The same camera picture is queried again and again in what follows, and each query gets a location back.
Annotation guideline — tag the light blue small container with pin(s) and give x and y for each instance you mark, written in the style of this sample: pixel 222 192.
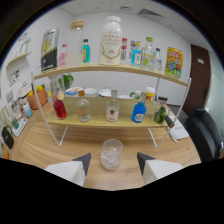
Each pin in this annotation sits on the light blue small container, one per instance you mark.
pixel 27 110

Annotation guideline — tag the clear bottle blue cap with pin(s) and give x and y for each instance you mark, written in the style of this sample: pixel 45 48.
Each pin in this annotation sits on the clear bottle blue cap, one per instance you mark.
pixel 158 61

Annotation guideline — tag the small bottle red cap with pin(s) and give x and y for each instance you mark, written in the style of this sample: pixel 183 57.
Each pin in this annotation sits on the small bottle red cap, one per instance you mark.
pixel 124 51

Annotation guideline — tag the small red liquid bottle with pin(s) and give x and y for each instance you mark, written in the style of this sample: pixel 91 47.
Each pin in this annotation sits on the small red liquid bottle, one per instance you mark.
pixel 60 109

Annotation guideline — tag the white notebook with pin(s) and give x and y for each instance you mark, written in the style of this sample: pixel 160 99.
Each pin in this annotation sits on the white notebook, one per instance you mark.
pixel 179 130

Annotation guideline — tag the two-tier wooden shelf rack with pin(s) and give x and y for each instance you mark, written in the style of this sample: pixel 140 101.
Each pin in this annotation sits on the two-tier wooden shelf rack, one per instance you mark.
pixel 100 116

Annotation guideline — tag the glass jar with cork lid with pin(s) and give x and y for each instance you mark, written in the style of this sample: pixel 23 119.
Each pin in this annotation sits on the glass jar with cork lid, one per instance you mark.
pixel 74 46

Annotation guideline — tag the white bowl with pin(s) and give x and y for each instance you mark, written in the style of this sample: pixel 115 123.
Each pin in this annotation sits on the white bowl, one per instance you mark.
pixel 90 92

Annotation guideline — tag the clear bottle orange cap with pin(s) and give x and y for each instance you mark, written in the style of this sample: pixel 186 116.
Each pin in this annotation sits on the clear bottle orange cap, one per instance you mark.
pixel 83 110

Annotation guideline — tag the tall black yellow can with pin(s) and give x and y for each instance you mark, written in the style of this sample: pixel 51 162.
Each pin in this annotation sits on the tall black yellow can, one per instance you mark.
pixel 50 50

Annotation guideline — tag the brown wooden door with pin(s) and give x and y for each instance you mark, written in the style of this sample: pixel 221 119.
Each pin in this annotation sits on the brown wooden door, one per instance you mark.
pixel 196 80

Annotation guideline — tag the small light blue bottle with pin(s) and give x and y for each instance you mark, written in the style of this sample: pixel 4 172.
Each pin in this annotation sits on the small light blue bottle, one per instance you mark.
pixel 136 56

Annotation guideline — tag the ceiling air vent grille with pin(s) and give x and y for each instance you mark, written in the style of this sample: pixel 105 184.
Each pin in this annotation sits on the ceiling air vent grille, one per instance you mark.
pixel 150 12

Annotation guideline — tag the black chair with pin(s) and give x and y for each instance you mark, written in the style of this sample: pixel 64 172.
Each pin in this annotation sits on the black chair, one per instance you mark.
pixel 203 133

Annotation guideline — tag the green potted plant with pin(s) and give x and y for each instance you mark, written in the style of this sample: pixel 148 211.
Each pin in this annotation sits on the green potted plant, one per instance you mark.
pixel 67 80

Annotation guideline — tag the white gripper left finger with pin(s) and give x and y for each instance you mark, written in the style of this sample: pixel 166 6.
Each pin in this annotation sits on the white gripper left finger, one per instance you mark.
pixel 71 169

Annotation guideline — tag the green cup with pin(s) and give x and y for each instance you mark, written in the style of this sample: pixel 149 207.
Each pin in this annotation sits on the green cup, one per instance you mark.
pixel 15 124

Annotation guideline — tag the clear glass with ice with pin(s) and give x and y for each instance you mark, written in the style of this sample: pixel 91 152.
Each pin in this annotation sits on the clear glass with ice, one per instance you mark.
pixel 111 155

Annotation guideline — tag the black kettle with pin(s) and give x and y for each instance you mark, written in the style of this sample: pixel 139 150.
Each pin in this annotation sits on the black kettle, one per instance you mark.
pixel 7 137

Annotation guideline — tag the orange basket with fruit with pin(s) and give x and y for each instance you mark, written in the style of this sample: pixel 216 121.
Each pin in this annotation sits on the orange basket with fruit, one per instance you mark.
pixel 36 99

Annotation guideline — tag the white countertop appliance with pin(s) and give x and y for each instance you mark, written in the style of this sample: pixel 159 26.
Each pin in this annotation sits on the white countertop appliance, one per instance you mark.
pixel 25 90

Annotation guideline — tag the yellow drink can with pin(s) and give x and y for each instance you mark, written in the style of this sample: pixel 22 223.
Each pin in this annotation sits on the yellow drink can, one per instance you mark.
pixel 174 63

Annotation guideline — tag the yellow bottle white cap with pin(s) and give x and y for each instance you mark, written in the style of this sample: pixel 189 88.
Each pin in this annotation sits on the yellow bottle white cap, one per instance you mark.
pixel 150 93

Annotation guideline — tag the white kitchen scale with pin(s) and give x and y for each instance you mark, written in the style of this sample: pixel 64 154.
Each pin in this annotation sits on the white kitchen scale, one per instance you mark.
pixel 19 126

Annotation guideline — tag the clear bottle green cap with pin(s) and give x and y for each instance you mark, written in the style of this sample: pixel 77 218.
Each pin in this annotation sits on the clear bottle green cap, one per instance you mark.
pixel 147 56

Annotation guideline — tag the large white bottle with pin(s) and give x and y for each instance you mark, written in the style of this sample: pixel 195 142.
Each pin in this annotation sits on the large white bottle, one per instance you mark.
pixel 110 41

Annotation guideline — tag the blue liquid bottle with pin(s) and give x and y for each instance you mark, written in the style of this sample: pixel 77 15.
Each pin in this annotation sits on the blue liquid bottle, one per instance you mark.
pixel 138 113

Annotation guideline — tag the wooden wall shelf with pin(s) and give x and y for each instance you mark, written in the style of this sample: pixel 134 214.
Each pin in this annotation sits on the wooden wall shelf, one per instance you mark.
pixel 20 57

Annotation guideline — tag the small teal liquid bottle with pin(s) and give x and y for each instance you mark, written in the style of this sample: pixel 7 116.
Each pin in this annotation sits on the small teal liquid bottle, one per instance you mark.
pixel 86 53

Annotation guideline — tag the clear bottle red label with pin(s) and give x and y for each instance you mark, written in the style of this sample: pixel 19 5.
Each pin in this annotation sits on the clear bottle red label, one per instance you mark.
pixel 112 111

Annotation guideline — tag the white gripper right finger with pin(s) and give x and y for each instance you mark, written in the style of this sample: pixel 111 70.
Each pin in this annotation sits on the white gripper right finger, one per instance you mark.
pixel 156 168

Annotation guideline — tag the small pink liquid bottle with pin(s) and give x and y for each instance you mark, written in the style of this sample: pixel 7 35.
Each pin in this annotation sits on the small pink liquid bottle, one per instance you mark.
pixel 62 58

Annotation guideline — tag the blue rimmed bowl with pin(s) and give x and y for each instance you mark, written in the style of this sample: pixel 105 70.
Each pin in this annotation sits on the blue rimmed bowl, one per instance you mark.
pixel 74 91

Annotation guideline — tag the glass jar with limes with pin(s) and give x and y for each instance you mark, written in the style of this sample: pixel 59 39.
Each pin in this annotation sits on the glass jar with limes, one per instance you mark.
pixel 160 115

